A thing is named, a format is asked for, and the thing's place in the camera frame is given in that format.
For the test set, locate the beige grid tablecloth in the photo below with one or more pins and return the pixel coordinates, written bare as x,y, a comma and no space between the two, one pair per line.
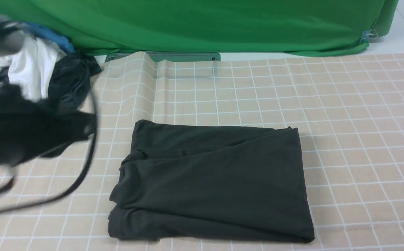
349,112

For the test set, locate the binder clip on backdrop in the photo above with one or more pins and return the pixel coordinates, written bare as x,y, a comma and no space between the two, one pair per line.
368,35

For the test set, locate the dark gray shirt in pile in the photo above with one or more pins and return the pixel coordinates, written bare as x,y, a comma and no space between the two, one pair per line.
70,82

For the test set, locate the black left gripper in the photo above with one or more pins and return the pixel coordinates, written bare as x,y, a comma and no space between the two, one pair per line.
29,130

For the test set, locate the blue shirt in pile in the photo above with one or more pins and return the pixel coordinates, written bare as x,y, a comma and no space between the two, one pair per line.
43,32

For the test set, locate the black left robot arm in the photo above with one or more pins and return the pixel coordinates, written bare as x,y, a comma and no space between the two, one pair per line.
14,90

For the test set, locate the white shirt in pile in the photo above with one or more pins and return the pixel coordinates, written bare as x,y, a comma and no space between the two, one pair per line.
32,67

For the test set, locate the green backdrop cloth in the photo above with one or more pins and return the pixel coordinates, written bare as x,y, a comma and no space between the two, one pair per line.
312,28

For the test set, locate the dark gray long-sleeve shirt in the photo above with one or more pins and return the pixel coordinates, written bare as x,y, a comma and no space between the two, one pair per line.
239,183

